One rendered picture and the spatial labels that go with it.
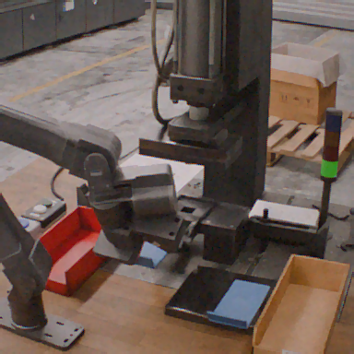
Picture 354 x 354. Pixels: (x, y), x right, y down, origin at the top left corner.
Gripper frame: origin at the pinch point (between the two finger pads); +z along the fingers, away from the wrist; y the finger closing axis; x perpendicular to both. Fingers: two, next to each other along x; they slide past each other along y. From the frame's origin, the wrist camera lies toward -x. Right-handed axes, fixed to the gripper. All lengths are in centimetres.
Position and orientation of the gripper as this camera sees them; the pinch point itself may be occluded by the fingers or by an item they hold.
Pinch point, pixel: (133, 257)
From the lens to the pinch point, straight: 106.7
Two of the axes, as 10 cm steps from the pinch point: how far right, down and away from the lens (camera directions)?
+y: 3.3, -7.9, 5.2
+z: 1.4, 5.8, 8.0
